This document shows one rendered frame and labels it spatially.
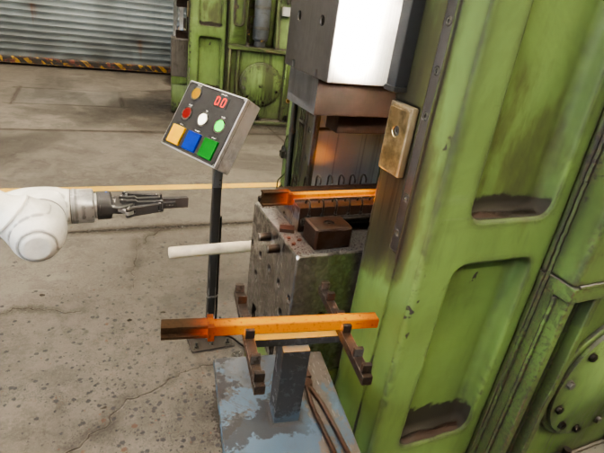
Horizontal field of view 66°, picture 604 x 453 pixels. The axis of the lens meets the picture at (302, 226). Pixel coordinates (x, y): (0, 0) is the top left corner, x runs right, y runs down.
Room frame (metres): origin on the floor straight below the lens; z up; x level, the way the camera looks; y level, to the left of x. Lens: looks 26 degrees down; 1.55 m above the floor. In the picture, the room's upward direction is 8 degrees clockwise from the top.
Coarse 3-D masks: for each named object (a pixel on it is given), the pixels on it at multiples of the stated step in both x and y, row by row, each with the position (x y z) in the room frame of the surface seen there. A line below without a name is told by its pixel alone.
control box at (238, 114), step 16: (208, 96) 1.82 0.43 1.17; (224, 96) 1.78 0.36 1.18; (240, 96) 1.74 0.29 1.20; (176, 112) 1.86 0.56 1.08; (192, 112) 1.81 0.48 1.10; (208, 112) 1.77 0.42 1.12; (224, 112) 1.73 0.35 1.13; (240, 112) 1.69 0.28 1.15; (256, 112) 1.75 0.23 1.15; (192, 128) 1.77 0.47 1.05; (208, 128) 1.73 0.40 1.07; (224, 128) 1.69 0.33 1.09; (240, 128) 1.69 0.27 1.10; (224, 144) 1.65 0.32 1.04; (240, 144) 1.70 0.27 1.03; (208, 160) 1.64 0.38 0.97; (224, 160) 1.64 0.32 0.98
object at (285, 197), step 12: (264, 192) 1.29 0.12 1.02; (276, 192) 1.31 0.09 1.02; (288, 192) 1.33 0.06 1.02; (300, 192) 1.36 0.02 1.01; (312, 192) 1.38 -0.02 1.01; (324, 192) 1.39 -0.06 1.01; (336, 192) 1.41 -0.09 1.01; (348, 192) 1.42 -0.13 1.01; (360, 192) 1.44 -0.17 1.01; (372, 192) 1.46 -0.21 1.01; (264, 204) 1.30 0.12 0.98; (276, 204) 1.31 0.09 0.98; (288, 204) 1.32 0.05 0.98
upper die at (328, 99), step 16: (304, 80) 1.36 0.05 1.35; (320, 80) 1.28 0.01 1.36; (288, 96) 1.45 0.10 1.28; (304, 96) 1.34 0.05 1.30; (320, 96) 1.28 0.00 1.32; (336, 96) 1.31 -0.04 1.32; (352, 96) 1.33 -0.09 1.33; (368, 96) 1.35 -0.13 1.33; (384, 96) 1.37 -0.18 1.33; (320, 112) 1.29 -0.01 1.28; (336, 112) 1.31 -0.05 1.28; (352, 112) 1.33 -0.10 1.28; (368, 112) 1.35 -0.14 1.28; (384, 112) 1.38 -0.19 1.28
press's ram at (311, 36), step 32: (320, 0) 1.32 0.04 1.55; (352, 0) 1.25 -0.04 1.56; (384, 0) 1.29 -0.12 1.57; (288, 32) 1.50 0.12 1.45; (320, 32) 1.30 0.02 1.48; (352, 32) 1.26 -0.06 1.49; (384, 32) 1.30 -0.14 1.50; (288, 64) 1.48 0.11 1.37; (320, 64) 1.28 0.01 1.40; (352, 64) 1.26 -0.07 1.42; (384, 64) 1.31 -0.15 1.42
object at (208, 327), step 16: (176, 320) 0.75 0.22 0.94; (192, 320) 0.76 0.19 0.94; (208, 320) 0.76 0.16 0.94; (224, 320) 0.78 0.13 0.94; (240, 320) 0.78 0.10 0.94; (256, 320) 0.79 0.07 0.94; (272, 320) 0.80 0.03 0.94; (288, 320) 0.81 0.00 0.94; (304, 320) 0.81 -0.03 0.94; (320, 320) 0.82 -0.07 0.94; (336, 320) 0.83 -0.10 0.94; (352, 320) 0.84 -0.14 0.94; (368, 320) 0.85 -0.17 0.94; (176, 336) 0.73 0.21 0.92; (192, 336) 0.74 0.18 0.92; (208, 336) 0.74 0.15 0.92
